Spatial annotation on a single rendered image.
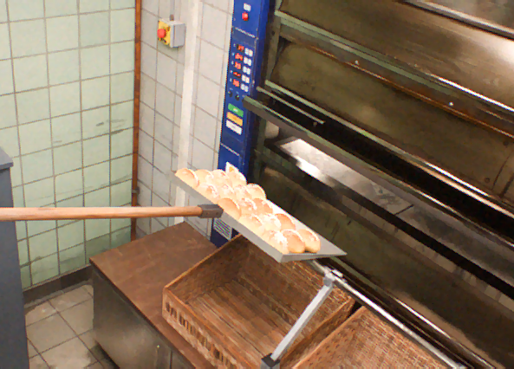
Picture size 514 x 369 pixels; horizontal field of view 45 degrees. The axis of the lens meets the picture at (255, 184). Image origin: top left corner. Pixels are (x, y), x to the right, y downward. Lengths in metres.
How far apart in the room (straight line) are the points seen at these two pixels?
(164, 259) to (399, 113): 1.29
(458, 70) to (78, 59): 1.72
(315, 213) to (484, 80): 0.88
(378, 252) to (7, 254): 1.35
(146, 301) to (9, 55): 1.15
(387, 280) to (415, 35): 0.84
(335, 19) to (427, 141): 0.50
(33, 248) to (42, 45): 1.03
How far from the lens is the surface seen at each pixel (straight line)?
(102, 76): 3.03
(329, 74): 2.20
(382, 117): 2.06
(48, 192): 3.16
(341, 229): 2.33
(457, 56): 1.89
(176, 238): 2.93
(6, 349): 2.80
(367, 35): 2.04
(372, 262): 2.27
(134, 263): 2.78
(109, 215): 1.64
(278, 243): 1.81
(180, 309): 2.39
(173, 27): 2.71
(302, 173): 2.37
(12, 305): 2.66
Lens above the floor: 2.33
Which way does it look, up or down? 31 degrees down
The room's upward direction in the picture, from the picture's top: 8 degrees clockwise
